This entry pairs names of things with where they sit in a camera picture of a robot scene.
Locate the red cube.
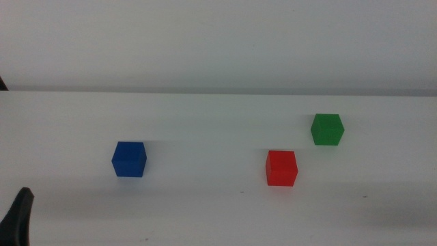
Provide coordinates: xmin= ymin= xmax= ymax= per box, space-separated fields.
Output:
xmin=265 ymin=150 xmax=299 ymax=187

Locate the blue cube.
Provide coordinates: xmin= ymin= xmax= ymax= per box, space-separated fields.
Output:
xmin=111 ymin=141 xmax=147 ymax=178

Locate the green cube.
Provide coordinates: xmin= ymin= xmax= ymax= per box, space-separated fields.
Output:
xmin=310 ymin=113 xmax=346 ymax=146

